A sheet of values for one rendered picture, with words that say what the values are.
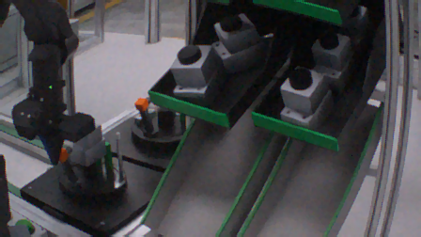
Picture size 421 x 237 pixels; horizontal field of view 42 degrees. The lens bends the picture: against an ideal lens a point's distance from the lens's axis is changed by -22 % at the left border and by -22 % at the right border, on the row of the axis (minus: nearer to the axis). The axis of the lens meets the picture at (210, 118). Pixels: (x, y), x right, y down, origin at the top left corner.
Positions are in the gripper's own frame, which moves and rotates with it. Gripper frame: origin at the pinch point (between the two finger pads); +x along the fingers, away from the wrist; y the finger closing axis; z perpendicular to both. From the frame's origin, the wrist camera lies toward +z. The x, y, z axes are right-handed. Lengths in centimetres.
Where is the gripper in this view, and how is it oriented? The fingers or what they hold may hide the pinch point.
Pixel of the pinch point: (52, 146)
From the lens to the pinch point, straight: 105.2
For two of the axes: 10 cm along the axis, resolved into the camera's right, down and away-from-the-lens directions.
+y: 8.6, 1.9, -4.7
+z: -5.0, 3.5, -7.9
